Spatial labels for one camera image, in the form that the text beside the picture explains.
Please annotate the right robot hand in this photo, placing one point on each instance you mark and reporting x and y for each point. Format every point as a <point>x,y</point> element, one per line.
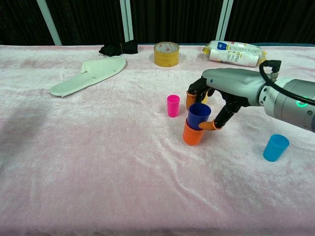
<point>233,82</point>

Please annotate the yellow plastic cup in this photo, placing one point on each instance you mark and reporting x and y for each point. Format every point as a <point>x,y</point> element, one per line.
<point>205,99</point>

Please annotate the dark blue plastic cup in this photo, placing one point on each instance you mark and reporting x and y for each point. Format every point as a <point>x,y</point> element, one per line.
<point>197,115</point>

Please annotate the pink plastic cup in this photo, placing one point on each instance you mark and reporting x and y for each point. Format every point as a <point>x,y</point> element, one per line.
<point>173,107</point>

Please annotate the orange plastic cup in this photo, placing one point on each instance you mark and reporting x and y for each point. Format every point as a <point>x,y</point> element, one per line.
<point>193,138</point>

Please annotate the light blue plastic cup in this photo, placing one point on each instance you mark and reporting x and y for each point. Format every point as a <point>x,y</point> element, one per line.
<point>275,148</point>

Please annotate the white yellow wipes pack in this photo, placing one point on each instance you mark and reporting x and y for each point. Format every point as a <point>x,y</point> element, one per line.
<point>233,55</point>

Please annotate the yellow tape roll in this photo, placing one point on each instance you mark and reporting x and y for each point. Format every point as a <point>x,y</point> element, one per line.
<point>166,59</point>

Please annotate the black curtain panel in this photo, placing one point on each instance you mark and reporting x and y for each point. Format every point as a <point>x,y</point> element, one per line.
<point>174,19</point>
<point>19,22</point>
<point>273,19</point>
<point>86,22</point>

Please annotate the black cloth bundle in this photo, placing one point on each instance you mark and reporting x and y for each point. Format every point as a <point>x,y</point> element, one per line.
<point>115,48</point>

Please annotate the white slipper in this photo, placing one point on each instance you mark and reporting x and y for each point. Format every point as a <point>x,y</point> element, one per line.
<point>93,73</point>

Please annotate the pink velvet tablecloth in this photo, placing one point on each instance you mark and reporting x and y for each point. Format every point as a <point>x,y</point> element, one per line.
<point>98,159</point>

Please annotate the white partition post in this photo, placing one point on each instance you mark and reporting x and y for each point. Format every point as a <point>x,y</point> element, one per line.
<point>224,19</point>
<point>49,22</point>
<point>126,19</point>

